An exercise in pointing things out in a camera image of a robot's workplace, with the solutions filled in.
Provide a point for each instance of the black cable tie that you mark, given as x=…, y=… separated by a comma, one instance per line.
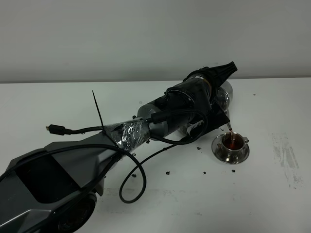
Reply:
x=99, y=114

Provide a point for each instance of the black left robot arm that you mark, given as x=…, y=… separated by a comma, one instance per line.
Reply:
x=54, y=189

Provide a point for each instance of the front steel cup saucer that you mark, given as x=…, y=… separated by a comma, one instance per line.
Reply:
x=216, y=144

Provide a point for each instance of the rear steel cup saucer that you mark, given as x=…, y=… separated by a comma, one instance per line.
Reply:
x=183, y=131

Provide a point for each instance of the front stainless steel teacup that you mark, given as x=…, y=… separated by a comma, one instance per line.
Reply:
x=232, y=143

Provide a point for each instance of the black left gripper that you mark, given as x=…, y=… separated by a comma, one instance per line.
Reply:
x=197, y=89

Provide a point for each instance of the stainless steel teapot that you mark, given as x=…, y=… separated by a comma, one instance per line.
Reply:
x=220, y=101

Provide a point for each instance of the steel cup saucer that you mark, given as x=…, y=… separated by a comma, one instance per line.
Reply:
x=183, y=131
x=216, y=144

